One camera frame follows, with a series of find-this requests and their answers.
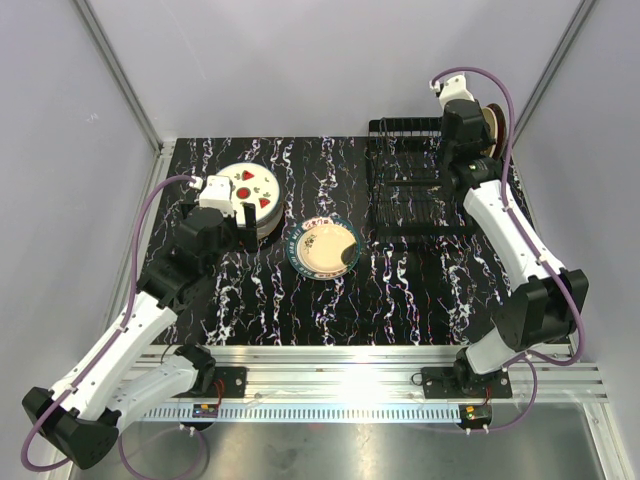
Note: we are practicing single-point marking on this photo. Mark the white slotted cable duct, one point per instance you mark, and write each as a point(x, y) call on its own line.
point(316, 413)

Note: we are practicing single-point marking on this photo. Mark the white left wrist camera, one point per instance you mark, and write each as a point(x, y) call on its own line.
point(214, 192)

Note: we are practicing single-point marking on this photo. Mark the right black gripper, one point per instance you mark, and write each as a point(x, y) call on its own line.
point(485, 136)

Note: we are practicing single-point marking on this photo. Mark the black wire dish rack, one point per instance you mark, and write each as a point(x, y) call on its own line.
point(413, 192)

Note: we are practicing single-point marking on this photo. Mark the dark green rimmed plate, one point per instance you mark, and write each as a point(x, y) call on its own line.
point(300, 265)

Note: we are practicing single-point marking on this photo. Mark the stack of plates under white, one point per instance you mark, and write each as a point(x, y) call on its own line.
point(267, 227)

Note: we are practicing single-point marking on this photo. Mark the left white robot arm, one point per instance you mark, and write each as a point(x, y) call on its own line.
point(85, 412)

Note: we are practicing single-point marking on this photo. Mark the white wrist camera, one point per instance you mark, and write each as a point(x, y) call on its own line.
point(453, 88)
point(214, 192)

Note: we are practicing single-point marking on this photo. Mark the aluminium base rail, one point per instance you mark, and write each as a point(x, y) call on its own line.
point(377, 374)

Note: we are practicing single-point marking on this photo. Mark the white watermelon pattern plate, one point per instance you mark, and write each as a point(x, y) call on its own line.
point(254, 184)

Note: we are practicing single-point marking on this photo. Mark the cream plate with black sprig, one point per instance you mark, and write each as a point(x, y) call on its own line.
point(491, 121)

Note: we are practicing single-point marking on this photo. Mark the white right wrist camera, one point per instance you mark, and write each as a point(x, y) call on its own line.
point(453, 88)

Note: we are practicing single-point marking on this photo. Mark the red floral plate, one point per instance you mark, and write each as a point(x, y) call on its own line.
point(501, 130)

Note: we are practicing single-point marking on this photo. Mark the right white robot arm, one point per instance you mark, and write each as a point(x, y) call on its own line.
point(545, 298)

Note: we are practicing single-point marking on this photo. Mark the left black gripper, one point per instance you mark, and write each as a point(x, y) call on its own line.
point(243, 238)

